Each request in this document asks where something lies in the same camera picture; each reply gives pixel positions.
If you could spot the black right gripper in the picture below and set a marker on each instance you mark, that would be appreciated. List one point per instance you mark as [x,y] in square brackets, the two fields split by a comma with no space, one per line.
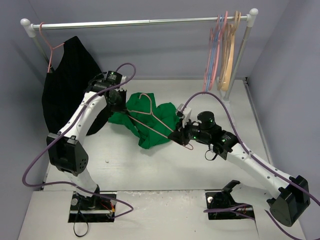
[182,132]

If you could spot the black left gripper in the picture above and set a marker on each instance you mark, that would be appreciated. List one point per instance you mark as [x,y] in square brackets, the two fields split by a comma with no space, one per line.
[119,100]

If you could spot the green t shirt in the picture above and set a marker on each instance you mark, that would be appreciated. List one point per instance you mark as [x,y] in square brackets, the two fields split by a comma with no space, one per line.
[150,120]

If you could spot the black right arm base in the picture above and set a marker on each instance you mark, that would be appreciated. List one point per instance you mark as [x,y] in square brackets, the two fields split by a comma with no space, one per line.
[229,208]

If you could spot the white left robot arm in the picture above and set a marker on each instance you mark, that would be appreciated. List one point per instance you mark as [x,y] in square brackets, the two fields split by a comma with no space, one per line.
[66,151]

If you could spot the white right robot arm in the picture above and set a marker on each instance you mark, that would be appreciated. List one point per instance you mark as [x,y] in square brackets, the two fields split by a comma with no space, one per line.
[284,196]

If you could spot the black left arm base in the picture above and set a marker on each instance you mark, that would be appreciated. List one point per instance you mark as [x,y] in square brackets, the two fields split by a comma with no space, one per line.
[93,209]

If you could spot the black t shirt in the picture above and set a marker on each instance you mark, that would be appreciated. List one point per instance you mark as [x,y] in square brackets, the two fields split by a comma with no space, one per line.
[64,88]

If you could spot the wooden hanger front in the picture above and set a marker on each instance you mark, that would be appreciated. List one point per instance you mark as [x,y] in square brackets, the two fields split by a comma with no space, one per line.
[234,27]

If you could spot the blue hanger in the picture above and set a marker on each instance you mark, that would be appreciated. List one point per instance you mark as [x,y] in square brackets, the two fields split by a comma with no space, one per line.
[212,55]

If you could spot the silver clothes rack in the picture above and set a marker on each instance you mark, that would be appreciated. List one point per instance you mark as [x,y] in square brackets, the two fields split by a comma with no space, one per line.
[249,18]

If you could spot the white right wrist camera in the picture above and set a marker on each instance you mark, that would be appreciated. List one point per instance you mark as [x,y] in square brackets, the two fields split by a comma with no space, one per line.
[184,113]

